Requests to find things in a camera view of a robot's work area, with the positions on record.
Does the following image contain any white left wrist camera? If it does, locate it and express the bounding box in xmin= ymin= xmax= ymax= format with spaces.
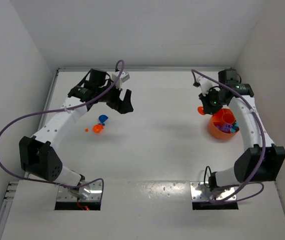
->
xmin=111 ymin=71 xmax=130 ymax=90

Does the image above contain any orange round lego piece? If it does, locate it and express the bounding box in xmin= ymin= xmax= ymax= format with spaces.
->
xmin=197 ymin=106 xmax=206 ymax=116

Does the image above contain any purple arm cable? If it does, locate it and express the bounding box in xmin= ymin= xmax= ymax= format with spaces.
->
xmin=191 ymin=68 xmax=267 ymax=204
xmin=0 ymin=59 xmax=125 ymax=191

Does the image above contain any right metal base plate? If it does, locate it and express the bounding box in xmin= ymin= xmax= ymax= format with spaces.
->
xmin=189 ymin=181 xmax=236 ymax=203

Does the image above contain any metal base plate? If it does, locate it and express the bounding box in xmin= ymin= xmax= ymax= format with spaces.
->
xmin=189 ymin=181 xmax=236 ymax=203
xmin=56 ymin=179 xmax=104 ymax=203

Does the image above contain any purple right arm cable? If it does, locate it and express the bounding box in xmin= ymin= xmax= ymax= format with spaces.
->
xmin=191 ymin=68 xmax=267 ymax=204

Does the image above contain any purple round lego piece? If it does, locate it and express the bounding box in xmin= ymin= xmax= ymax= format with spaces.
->
xmin=217 ymin=123 xmax=233 ymax=133

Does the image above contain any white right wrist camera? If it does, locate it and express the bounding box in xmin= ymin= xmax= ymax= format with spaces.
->
xmin=193 ymin=76 xmax=213 ymax=96

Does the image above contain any teal lego brick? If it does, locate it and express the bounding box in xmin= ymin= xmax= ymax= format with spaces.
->
xmin=230 ymin=125 xmax=239 ymax=133

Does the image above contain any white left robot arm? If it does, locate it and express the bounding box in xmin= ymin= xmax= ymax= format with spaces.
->
xmin=19 ymin=69 xmax=134 ymax=187

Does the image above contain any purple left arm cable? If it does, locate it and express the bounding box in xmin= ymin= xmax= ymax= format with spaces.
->
xmin=0 ymin=59 xmax=125 ymax=191

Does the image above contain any orange divided round container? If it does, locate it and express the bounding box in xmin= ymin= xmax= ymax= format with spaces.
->
xmin=207 ymin=108 xmax=240 ymax=141

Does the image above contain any blue arch lego piece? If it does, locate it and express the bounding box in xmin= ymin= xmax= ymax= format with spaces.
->
xmin=98 ymin=114 xmax=109 ymax=126

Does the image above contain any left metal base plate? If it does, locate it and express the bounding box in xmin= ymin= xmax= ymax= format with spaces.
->
xmin=56 ymin=179 xmax=104 ymax=203

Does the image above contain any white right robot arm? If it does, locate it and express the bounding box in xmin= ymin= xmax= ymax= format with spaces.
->
xmin=192 ymin=68 xmax=285 ymax=191

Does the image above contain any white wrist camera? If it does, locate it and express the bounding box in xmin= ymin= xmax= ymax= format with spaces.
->
xmin=193 ymin=76 xmax=213 ymax=96
xmin=111 ymin=71 xmax=130 ymax=90

